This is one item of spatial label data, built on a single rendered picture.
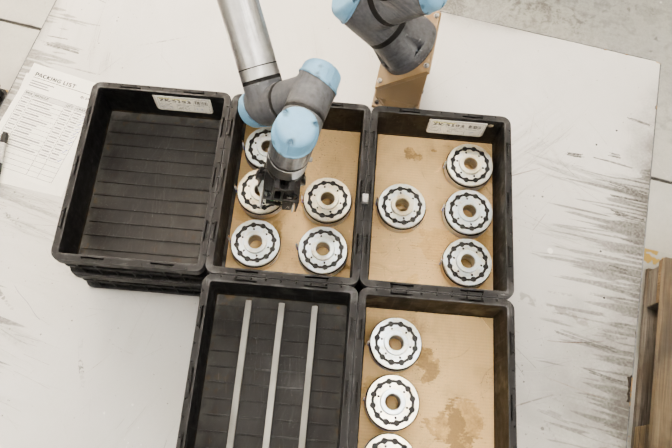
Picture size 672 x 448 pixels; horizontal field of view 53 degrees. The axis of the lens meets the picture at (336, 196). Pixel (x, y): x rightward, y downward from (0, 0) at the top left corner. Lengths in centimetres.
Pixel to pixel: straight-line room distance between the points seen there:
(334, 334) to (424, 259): 25
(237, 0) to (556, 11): 187
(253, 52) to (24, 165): 74
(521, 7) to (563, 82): 106
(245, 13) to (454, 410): 85
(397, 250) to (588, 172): 57
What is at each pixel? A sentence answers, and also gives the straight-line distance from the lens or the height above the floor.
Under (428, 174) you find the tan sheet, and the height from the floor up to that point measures 83.
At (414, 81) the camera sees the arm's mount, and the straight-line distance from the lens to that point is 160.
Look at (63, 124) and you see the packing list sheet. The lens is 180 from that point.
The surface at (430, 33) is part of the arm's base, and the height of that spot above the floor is 93.
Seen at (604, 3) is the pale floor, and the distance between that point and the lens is 303.
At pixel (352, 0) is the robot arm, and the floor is 104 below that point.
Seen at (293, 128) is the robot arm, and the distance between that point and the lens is 110.
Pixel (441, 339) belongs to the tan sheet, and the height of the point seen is 83.
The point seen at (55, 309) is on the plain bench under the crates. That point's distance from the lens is 164.
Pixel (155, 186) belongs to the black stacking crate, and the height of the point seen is 83.
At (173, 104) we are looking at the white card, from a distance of 154.
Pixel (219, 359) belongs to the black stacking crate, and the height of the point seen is 83.
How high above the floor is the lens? 220
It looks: 68 degrees down
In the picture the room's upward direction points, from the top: 5 degrees clockwise
